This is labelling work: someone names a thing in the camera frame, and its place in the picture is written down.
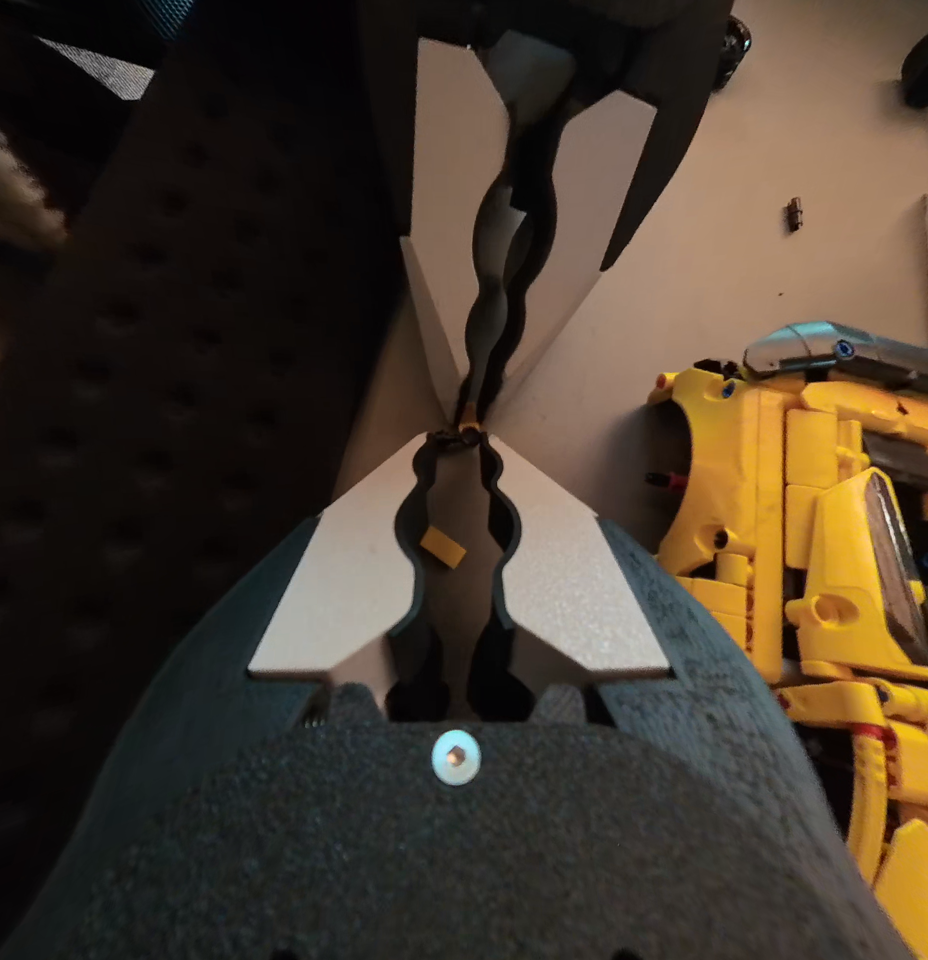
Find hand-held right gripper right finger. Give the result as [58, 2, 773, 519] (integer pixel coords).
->
[466, 433, 675, 723]

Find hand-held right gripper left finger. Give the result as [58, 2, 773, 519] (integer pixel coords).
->
[248, 432, 453, 723]

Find grey desk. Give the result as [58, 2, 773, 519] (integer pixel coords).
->
[332, 0, 928, 960]

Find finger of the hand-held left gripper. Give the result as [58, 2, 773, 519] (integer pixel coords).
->
[398, 37, 513, 421]
[482, 90, 660, 421]

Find yellow toy brick car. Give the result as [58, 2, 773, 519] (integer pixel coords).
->
[647, 321, 928, 960]

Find yellow hollow slope brick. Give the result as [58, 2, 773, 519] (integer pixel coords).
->
[420, 525, 468, 569]

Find black toy tyre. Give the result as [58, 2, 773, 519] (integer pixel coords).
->
[900, 22, 928, 111]

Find black toy wheel rim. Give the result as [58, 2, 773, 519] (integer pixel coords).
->
[715, 16, 753, 91]

